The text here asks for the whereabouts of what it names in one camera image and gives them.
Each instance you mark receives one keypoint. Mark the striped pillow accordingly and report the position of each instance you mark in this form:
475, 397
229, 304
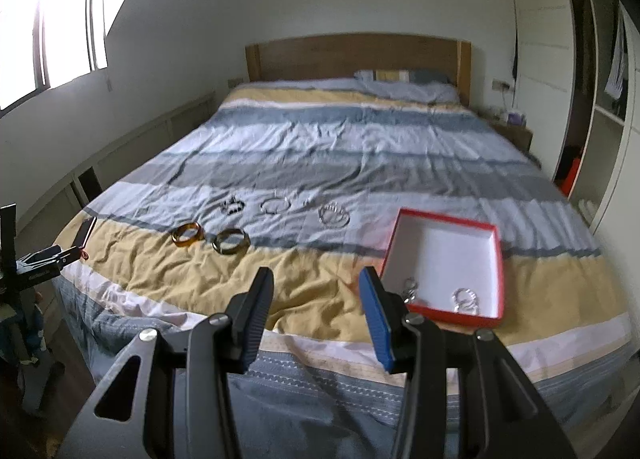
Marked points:
418, 76

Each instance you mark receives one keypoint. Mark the wooden headboard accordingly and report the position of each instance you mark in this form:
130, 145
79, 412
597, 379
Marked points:
340, 55

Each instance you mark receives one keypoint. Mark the dark horn bangle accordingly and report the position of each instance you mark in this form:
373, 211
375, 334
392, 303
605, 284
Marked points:
231, 240

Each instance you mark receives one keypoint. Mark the wooden nightstand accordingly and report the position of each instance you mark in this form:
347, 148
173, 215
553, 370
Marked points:
518, 136

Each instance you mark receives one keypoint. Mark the red shallow box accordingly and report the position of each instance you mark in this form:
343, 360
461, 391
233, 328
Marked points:
448, 269

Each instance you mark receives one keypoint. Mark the hanging striped garment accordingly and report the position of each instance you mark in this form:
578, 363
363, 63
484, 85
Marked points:
615, 85

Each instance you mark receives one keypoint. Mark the window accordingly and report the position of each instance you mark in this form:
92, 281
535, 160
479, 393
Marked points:
48, 43

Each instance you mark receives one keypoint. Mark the wall power outlet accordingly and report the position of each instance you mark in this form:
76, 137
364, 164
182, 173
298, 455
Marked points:
501, 86

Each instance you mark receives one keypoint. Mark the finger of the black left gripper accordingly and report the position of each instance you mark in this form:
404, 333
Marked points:
43, 265

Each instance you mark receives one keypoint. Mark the amber bangle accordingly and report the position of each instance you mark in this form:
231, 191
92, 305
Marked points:
187, 234

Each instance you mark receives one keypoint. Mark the white wardrobe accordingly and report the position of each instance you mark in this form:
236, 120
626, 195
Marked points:
563, 57

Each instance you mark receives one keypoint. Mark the striped bed duvet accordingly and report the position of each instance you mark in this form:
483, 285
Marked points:
349, 155

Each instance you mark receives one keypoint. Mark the thin silver bangle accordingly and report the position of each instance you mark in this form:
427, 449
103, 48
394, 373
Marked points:
275, 205

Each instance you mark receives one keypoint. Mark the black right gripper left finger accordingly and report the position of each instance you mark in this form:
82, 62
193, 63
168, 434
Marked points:
248, 312

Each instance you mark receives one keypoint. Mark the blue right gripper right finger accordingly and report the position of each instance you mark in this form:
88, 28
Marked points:
392, 341

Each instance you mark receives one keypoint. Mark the smartphone with red case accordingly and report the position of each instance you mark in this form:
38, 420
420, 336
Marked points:
82, 236

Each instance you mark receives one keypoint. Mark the red object in wardrobe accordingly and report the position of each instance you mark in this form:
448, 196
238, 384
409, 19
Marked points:
567, 183

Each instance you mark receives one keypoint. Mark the purple tissue box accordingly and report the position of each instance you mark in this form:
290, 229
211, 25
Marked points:
514, 118

